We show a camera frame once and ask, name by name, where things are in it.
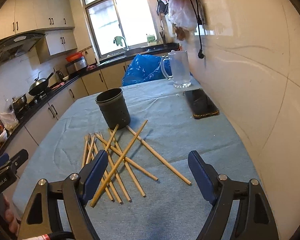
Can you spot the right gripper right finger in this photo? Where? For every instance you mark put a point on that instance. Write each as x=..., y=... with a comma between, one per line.
x=254, y=219

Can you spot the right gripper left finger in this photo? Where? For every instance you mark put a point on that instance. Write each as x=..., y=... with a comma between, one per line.
x=57, y=210

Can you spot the wooden chopstick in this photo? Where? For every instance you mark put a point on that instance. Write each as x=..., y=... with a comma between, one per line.
x=131, y=173
x=112, y=189
x=84, y=156
x=111, y=138
x=127, y=159
x=163, y=160
x=90, y=155
x=107, y=189
x=117, y=164
x=117, y=176

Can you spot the lower kitchen cabinets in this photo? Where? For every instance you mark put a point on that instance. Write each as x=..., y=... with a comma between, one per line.
x=39, y=120

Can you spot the kitchen window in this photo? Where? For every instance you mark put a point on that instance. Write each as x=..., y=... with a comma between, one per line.
x=135, y=20

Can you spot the person left hand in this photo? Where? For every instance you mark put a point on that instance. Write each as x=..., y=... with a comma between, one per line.
x=10, y=218

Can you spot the white bowl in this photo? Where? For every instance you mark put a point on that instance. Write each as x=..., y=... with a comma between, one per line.
x=3, y=136

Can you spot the clear plastic bag on counter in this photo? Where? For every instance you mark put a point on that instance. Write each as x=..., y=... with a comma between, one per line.
x=9, y=120

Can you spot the steel cooking pot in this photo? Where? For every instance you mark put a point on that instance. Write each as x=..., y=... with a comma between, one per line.
x=19, y=103

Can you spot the light blue table towel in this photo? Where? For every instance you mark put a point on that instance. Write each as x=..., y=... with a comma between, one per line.
x=171, y=209

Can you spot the black smartphone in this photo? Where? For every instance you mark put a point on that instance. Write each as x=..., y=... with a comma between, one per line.
x=200, y=104

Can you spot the range hood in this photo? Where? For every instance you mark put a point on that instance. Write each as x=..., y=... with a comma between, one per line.
x=17, y=45

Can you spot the black perforated utensil holder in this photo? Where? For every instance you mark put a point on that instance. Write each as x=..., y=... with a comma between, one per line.
x=113, y=108

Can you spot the red basin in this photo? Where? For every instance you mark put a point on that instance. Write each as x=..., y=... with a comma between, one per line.
x=74, y=56

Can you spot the clear glass mug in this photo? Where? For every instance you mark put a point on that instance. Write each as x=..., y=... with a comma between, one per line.
x=180, y=70

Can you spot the blue plastic bag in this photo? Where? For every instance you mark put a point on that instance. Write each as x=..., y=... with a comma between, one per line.
x=142, y=69

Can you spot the sink faucet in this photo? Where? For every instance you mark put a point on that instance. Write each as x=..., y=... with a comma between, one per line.
x=121, y=41

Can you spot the pink hanging plastic bag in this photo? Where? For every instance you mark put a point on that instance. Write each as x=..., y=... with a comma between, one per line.
x=181, y=13

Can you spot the black wok with handle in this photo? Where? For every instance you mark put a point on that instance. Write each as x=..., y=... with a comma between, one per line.
x=39, y=85

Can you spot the upper wall cabinets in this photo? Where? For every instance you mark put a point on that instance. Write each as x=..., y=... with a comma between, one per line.
x=53, y=17

